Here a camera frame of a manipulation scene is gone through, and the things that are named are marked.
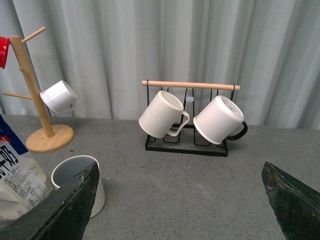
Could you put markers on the right gripper dark left finger camera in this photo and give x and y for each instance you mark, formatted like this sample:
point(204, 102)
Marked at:
point(63, 215)

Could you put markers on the right gripper dark right finger camera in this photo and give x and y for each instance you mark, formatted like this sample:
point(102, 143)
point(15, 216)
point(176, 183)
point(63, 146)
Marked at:
point(295, 204)

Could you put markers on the cream HOME mug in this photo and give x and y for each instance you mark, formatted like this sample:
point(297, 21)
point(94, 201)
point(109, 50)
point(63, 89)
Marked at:
point(72, 166)

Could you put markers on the blue white milk carton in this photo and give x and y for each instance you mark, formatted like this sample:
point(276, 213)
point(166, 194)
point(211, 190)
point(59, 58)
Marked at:
point(23, 183)

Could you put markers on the white cup on tree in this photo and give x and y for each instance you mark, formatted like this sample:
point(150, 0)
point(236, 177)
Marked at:
point(59, 98)

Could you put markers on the red plastic cup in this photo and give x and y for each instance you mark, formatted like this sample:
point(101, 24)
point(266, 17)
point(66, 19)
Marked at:
point(4, 49)

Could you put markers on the wooden mug tree stand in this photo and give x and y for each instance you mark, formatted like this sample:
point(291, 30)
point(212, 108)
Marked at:
point(50, 137)

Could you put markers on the cream ribbed mug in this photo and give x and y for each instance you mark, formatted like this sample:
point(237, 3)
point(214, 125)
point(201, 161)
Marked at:
point(161, 114)

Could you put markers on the white mug black handle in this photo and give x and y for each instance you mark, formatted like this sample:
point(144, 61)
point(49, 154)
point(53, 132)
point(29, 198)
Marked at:
point(221, 119)

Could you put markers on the black wire mug rack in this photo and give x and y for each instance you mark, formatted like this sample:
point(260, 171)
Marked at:
point(189, 140)

